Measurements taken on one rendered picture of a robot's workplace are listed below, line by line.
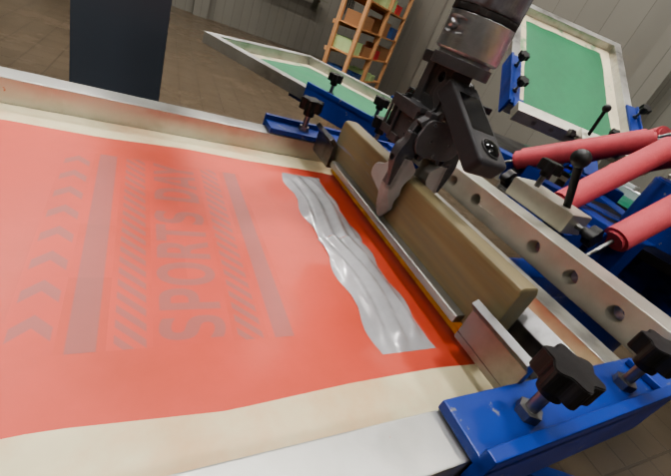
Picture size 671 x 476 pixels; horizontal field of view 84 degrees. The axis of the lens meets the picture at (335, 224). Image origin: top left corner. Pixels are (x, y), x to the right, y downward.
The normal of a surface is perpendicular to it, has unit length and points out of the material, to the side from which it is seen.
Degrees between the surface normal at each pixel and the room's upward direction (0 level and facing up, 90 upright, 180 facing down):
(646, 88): 90
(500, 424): 0
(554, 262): 90
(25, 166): 0
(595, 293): 90
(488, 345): 90
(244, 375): 0
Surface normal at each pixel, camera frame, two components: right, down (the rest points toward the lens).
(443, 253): -0.86, -0.07
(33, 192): 0.35, -0.81
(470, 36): -0.40, 0.32
